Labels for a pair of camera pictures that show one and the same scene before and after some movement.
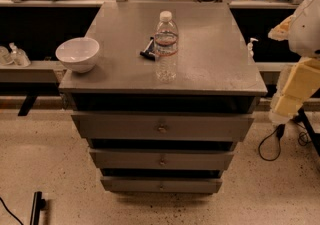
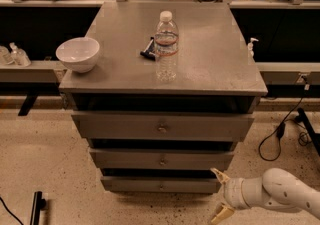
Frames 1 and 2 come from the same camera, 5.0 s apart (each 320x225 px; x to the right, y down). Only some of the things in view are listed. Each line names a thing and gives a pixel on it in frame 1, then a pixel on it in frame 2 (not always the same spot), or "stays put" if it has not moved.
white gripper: [307, 34] -> [232, 192]
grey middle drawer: [158, 158] stays put
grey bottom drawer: [161, 185] stays put
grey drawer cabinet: [172, 91] stays put
